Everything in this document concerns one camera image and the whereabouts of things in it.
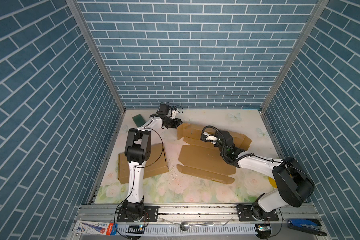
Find green sponge block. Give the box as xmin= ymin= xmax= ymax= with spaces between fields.
xmin=132 ymin=114 xmax=147 ymax=128

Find white slotted cable duct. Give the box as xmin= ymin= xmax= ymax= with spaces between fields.
xmin=118 ymin=224 xmax=258 ymax=237

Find blue black pliers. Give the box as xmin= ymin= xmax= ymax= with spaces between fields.
xmin=288 ymin=219 xmax=328 ymax=237

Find metal spoon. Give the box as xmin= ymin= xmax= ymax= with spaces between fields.
xmin=164 ymin=219 xmax=232 ymax=232

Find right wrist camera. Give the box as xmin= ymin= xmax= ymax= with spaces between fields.
xmin=203 ymin=135 xmax=219 ymax=143

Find white printed package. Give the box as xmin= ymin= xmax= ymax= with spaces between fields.
xmin=73 ymin=221 xmax=118 ymax=236

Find cardboard box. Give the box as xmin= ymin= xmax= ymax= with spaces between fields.
xmin=117 ymin=143 xmax=170 ymax=185
xmin=177 ymin=123 xmax=237 ymax=185

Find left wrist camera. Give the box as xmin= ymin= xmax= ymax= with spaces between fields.
xmin=170 ymin=109 xmax=178 ymax=119

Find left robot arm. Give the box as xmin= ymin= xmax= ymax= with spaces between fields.
xmin=120 ymin=102 xmax=184 ymax=222

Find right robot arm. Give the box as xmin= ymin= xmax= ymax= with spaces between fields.
xmin=201 ymin=126 xmax=315 ymax=221

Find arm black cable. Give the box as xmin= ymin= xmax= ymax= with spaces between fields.
xmin=113 ymin=101 xmax=184 ymax=239
xmin=200 ymin=125 xmax=314 ymax=239

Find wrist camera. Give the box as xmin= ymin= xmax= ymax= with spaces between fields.
xmin=170 ymin=109 xmax=178 ymax=119
xmin=203 ymin=135 xmax=219 ymax=143

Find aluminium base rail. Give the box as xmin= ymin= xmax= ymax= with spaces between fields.
xmin=68 ymin=203 xmax=329 ymax=240

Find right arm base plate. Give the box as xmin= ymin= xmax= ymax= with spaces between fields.
xmin=236 ymin=204 xmax=279 ymax=222

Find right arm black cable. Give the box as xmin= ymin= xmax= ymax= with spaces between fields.
xmin=200 ymin=125 xmax=314 ymax=239

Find yellow pencil cup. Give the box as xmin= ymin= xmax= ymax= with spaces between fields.
xmin=269 ymin=177 xmax=278 ymax=189

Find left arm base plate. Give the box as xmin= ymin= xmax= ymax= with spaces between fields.
xmin=116 ymin=206 xmax=159 ymax=223

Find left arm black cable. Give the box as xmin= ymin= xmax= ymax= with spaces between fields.
xmin=113 ymin=101 xmax=184 ymax=239

